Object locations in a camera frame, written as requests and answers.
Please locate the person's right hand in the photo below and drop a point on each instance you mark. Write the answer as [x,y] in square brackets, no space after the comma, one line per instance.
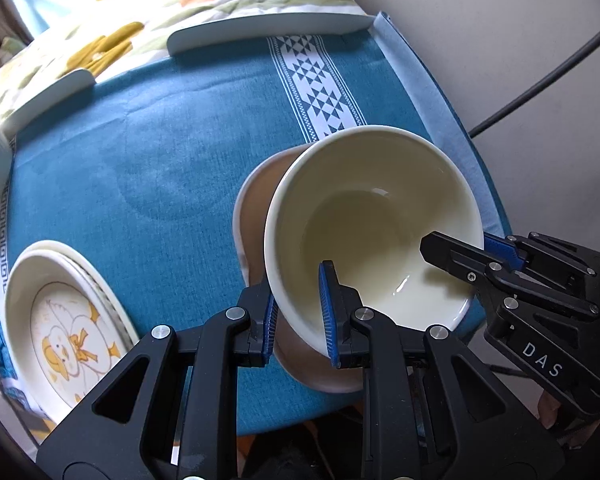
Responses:
[570,430]

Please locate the blue patterned tablecloth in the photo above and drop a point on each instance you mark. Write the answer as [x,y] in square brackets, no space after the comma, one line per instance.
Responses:
[140,174]

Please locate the floral striped duvet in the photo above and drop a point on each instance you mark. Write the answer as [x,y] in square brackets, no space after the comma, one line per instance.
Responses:
[102,32]

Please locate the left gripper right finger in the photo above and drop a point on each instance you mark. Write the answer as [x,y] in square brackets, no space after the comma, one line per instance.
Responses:
[346,347]

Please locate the duck pattern deep plate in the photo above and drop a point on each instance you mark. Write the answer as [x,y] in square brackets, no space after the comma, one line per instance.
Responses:
[59,332]

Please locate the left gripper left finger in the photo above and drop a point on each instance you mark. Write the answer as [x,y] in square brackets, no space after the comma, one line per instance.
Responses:
[255,344]

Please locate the black curved stand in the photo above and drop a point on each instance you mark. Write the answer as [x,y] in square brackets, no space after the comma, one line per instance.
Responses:
[541,85]

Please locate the pink square dish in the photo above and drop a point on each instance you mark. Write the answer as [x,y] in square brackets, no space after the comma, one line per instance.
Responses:
[298,359]

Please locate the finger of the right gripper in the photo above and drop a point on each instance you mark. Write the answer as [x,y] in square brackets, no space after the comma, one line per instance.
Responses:
[461,260]
[505,249]

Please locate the plain white plate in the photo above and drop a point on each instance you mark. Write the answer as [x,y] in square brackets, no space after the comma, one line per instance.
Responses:
[117,312]

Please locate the cream round bowl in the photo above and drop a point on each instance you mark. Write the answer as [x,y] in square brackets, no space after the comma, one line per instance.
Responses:
[364,198]

